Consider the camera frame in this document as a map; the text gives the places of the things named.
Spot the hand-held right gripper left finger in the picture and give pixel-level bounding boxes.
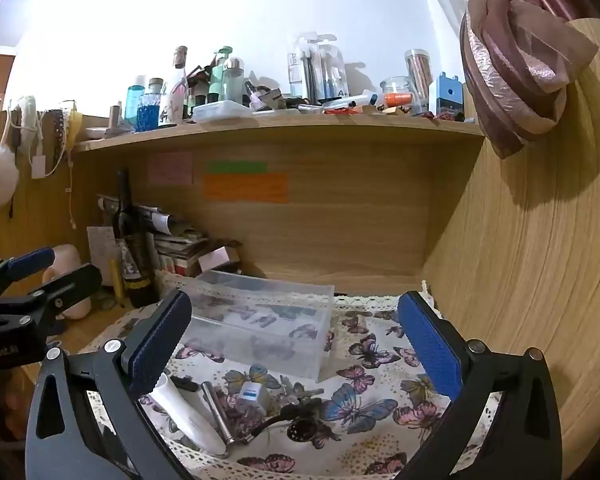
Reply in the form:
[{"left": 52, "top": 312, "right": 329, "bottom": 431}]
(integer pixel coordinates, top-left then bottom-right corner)
[{"left": 25, "top": 289, "right": 196, "bottom": 480}]

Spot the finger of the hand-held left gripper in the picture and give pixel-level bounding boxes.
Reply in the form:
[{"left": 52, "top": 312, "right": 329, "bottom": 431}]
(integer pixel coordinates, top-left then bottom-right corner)
[
  {"left": 0, "top": 246, "right": 57, "bottom": 301},
  {"left": 0, "top": 262, "right": 104, "bottom": 333}
]

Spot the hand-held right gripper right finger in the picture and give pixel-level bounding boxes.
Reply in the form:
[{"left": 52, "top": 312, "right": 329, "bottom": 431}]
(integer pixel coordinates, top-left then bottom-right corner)
[{"left": 396, "top": 291, "right": 563, "bottom": 480}]

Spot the white squeeze tube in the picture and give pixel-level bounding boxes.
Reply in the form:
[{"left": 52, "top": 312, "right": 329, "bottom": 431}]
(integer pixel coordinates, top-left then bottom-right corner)
[{"left": 147, "top": 372, "right": 231, "bottom": 458}]

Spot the metal cylinder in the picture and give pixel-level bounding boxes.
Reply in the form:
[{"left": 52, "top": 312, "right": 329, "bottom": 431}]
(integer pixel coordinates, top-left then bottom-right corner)
[{"left": 201, "top": 381, "right": 242, "bottom": 448}]

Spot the clear plastic storage box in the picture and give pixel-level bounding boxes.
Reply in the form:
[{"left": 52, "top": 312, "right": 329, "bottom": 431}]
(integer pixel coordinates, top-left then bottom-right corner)
[{"left": 180, "top": 270, "right": 336, "bottom": 382}]

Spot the white blue cube charger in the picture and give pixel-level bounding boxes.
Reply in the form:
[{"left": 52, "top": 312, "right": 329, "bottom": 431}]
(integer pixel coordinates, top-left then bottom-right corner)
[{"left": 237, "top": 381, "right": 271, "bottom": 416}]

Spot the pale pink rounded object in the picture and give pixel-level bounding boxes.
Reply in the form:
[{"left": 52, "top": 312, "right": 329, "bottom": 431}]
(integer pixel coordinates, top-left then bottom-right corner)
[{"left": 42, "top": 244, "right": 93, "bottom": 320}]

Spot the white paper note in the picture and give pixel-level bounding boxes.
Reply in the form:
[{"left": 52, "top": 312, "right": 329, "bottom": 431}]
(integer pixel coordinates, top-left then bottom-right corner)
[{"left": 86, "top": 226, "right": 118, "bottom": 286}]

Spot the dark wine bottle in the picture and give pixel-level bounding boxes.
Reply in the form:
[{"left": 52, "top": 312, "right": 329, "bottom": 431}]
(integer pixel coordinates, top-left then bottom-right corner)
[{"left": 115, "top": 169, "right": 158, "bottom": 308}]

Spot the stack of books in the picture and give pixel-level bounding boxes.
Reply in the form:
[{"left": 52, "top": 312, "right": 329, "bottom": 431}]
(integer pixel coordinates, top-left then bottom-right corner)
[{"left": 152, "top": 230, "right": 211, "bottom": 278}]

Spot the small pink box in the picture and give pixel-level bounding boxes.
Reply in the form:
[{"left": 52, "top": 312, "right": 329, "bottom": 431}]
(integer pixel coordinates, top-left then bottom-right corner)
[{"left": 197, "top": 246, "right": 242, "bottom": 273}]

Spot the rolled magazine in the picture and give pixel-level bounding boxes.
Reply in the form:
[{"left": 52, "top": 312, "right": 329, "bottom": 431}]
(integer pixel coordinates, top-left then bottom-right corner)
[{"left": 97, "top": 192, "right": 181, "bottom": 236}]

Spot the butterfly printed cloth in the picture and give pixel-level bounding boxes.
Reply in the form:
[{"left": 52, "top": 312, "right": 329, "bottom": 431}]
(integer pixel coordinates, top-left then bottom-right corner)
[{"left": 80, "top": 270, "right": 506, "bottom": 480}]

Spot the leopard print ribbon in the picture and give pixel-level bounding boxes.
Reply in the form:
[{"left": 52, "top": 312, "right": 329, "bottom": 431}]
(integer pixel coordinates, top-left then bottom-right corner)
[{"left": 50, "top": 110, "right": 66, "bottom": 171}]

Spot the yellow hanging item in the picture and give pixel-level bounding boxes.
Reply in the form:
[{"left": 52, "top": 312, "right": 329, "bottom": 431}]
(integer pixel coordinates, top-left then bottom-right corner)
[{"left": 67, "top": 110, "right": 83, "bottom": 151}]

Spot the white fluffy headband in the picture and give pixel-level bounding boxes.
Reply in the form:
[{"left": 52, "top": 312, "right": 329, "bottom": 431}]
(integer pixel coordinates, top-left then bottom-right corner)
[{"left": 17, "top": 95, "right": 43, "bottom": 156}]

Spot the pink sticky note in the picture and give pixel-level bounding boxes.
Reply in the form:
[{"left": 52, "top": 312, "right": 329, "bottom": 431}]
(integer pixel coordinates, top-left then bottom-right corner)
[{"left": 147, "top": 152, "right": 193, "bottom": 185}]

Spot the orange sticky note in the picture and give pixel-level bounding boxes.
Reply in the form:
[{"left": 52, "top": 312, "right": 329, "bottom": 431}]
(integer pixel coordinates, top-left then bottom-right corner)
[{"left": 203, "top": 174, "right": 288, "bottom": 204}]

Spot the blue liquid bottle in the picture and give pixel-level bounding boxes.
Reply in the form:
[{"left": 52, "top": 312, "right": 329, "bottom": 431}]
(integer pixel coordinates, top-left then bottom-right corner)
[{"left": 136, "top": 78, "right": 163, "bottom": 132}]

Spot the green sticky note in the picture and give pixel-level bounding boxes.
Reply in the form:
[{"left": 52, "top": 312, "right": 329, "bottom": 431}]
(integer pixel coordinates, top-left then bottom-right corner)
[{"left": 207, "top": 161, "right": 268, "bottom": 173}]

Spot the light blue bottle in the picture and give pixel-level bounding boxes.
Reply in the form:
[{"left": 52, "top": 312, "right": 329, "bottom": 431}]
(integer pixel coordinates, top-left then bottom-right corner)
[{"left": 126, "top": 75, "right": 146, "bottom": 123}]

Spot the white printed corked bottle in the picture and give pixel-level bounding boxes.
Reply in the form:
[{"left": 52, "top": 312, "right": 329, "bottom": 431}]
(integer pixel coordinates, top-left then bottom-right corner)
[{"left": 160, "top": 46, "right": 190, "bottom": 126}]

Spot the clear plastic tray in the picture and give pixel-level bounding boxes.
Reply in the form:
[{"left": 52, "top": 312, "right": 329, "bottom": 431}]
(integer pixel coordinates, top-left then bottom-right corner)
[{"left": 192, "top": 100, "right": 253, "bottom": 122}]

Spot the wooden shelf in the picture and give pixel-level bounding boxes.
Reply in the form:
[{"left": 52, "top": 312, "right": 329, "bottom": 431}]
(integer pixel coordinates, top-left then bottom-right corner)
[{"left": 72, "top": 110, "right": 486, "bottom": 153}]

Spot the green pump bottle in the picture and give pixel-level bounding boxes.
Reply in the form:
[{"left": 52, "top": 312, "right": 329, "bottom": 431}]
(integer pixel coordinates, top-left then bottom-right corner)
[{"left": 209, "top": 46, "right": 233, "bottom": 103}]

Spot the blue white box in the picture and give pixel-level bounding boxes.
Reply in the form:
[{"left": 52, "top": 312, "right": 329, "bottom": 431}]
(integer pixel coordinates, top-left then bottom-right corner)
[{"left": 428, "top": 71, "right": 466, "bottom": 121}]

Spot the white syringe tube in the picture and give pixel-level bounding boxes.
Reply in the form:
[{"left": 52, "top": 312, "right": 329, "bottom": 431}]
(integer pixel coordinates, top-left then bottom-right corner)
[{"left": 325, "top": 91, "right": 386, "bottom": 111}]

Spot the glass jar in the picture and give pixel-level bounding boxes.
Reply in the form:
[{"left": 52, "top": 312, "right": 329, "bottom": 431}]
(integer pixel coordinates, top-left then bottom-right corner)
[{"left": 380, "top": 76, "right": 423, "bottom": 113}]

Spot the clear bottle silver cap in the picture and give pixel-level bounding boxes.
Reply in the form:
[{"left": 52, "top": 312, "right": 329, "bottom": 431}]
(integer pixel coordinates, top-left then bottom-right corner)
[{"left": 222, "top": 57, "right": 245, "bottom": 106}]

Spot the clear tube of pencils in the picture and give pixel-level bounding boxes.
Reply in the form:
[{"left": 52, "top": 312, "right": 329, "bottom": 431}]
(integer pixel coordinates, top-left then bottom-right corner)
[{"left": 405, "top": 49, "right": 433, "bottom": 111}]

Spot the blister pack of pens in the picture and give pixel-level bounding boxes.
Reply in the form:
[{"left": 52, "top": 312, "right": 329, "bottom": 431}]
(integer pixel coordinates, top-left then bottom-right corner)
[
  {"left": 317, "top": 34, "right": 350, "bottom": 101},
  {"left": 287, "top": 35, "right": 321, "bottom": 101}
]

